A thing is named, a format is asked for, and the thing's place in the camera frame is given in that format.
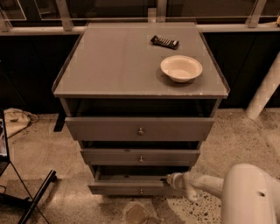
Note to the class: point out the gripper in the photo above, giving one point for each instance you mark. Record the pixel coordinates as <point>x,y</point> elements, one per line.
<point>185,181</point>

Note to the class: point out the grey bottom drawer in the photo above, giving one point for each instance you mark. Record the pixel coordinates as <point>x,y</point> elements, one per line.
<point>133,180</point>

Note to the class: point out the grey drawer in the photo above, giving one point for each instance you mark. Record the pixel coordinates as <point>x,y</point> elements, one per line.
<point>139,128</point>
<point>140,157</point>
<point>133,180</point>

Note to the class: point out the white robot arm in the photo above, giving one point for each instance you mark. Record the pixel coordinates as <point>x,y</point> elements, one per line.
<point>248,194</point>

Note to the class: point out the grey middle drawer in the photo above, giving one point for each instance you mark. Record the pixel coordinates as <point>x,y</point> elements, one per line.
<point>140,157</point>

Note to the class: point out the grey drawer cabinet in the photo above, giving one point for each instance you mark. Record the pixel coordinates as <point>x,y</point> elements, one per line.
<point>115,72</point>

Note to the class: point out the grey top drawer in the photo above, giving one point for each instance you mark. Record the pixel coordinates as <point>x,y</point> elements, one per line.
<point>139,128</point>

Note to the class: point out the white bowl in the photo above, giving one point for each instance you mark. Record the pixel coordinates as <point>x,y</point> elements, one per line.
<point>180,68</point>

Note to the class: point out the dark snack bar wrapper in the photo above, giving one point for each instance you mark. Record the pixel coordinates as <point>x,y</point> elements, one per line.
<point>164,42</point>

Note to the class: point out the white diagonal pillar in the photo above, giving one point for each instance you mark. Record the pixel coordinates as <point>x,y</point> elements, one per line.
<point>269,85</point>

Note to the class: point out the beige cloth bag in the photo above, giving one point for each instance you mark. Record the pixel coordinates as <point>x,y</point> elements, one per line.
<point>17,119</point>

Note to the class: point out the black tripod stand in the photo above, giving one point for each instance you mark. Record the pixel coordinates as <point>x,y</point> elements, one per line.
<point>30,203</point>

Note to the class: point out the metal window railing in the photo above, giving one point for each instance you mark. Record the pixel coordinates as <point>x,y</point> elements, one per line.
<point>55,16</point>

